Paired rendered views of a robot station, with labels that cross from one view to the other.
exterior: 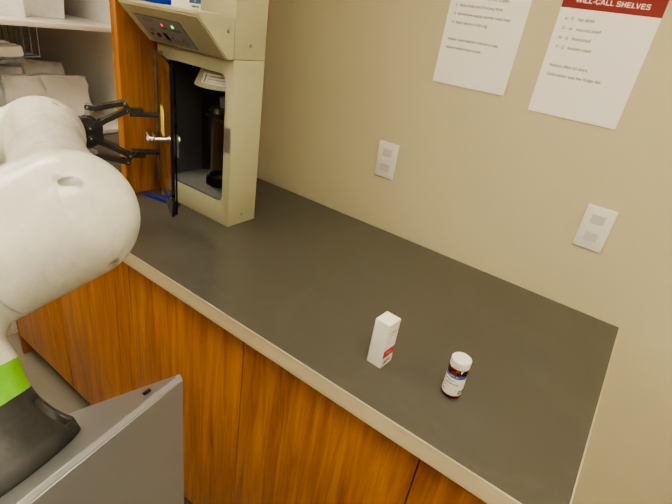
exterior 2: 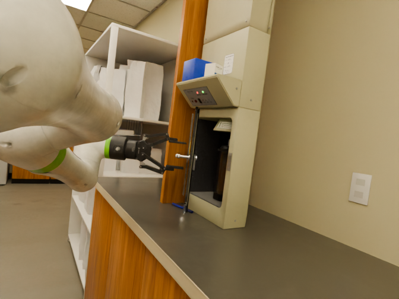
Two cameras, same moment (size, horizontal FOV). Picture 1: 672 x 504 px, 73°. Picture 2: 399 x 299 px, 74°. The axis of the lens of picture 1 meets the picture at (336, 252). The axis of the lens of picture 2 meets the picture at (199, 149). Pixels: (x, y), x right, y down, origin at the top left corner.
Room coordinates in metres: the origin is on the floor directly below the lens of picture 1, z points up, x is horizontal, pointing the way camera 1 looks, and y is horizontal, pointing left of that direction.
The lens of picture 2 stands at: (0.27, 0.01, 1.29)
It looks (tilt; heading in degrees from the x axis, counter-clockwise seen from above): 3 degrees down; 26
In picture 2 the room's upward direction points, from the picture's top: 7 degrees clockwise
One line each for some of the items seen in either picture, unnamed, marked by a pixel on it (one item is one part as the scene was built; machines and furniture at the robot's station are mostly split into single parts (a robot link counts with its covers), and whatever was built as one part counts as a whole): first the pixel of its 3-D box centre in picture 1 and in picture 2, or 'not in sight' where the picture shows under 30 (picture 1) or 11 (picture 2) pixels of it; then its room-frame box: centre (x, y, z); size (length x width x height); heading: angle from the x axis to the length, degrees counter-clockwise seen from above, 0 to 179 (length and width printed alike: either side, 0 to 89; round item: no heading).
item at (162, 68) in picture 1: (165, 132); (189, 157); (1.26, 0.53, 1.19); 0.30 x 0.01 x 0.40; 29
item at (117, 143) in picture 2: not in sight; (120, 148); (1.07, 0.74, 1.20); 0.12 x 0.06 x 0.09; 30
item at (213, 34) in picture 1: (174, 27); (204, 93); (1.27, 0.50, 1.46); 0.32 x 0.11 x 0.10; 58
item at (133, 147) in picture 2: (82, 131); (139, 150); (1.11, 0.68, 1.20); 0.09 x 0.07 x 0.08; 120
